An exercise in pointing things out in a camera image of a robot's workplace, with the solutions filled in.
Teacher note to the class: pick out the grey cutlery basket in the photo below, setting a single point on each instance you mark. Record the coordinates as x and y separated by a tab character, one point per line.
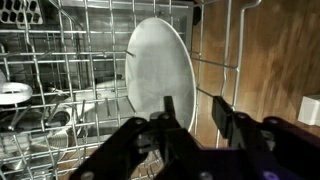
20	11

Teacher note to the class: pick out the white round plate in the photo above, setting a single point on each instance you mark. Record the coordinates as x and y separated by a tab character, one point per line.
160	63

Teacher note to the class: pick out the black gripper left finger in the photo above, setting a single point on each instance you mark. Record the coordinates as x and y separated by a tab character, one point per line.
126	150

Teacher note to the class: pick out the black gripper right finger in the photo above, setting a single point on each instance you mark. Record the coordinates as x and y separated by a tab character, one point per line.
283	146

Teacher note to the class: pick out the ribbed silver metal item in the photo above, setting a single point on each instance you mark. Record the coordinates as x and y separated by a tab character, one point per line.
43	148

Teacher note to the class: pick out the white box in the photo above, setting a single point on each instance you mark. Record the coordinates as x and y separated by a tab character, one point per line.
310	110

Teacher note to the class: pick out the white ceramic mug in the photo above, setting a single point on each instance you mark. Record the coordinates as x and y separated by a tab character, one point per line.
15	93

